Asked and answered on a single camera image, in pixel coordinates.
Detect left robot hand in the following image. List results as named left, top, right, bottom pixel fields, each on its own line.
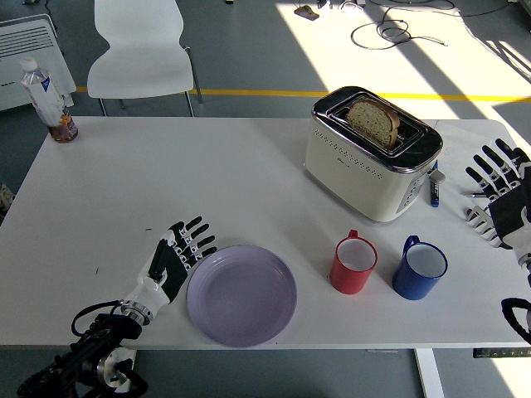
left=123, top=215, right=218, bottom=318

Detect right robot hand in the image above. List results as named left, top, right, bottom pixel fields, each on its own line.
left=465, top=138, right=531, bottom=287

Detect purple plastic plate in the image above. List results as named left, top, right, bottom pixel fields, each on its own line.
left=185, top=245, right=299, bottom=348

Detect brown bread slice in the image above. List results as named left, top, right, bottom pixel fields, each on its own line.
left=346, top=98, right=402, bottom=149

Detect silver metal toast rack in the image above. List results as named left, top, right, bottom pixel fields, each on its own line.
left=463, top=205, right=514, bottom=250

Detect white paper sheet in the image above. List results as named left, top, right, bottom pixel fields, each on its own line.
left=433, top=119, right=493, bottom=190

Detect blue marker pen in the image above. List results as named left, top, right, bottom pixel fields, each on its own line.
left=429, top=160, right=441, bottom=208

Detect blue enamel mug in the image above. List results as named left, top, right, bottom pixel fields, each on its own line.
left=392, top=235, right=449, bottom=301

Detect black table control panel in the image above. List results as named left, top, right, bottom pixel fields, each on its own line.
left=472, top=347, right=531, bottom=359

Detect cream and chrome toaster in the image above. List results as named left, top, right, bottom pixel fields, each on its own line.
left=304, top=85, right=445, bottom=225

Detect red enamel mug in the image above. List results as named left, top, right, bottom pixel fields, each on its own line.
left=329, top=230, right=379, bottom=296

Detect speckled grey object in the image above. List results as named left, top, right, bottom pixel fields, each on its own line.
left=0, top=182, right=17, bottom=225

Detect white plastic chair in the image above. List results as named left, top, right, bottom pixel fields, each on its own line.
left=86, top=0, right=204, bottom=118

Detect clear plastic drink bottle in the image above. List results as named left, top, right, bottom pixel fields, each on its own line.
left=19, top=56, right=80, bottom=143

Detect white panel heater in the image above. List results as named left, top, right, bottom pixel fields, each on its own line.
left=0, top=13, right=78, bottom=112

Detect black wedge floor object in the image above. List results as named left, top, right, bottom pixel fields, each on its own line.
left=294, top=4, right=321, bottom=21

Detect black coiled floor cable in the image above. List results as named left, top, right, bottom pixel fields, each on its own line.
left=350, top=4, right=451, bottom=51

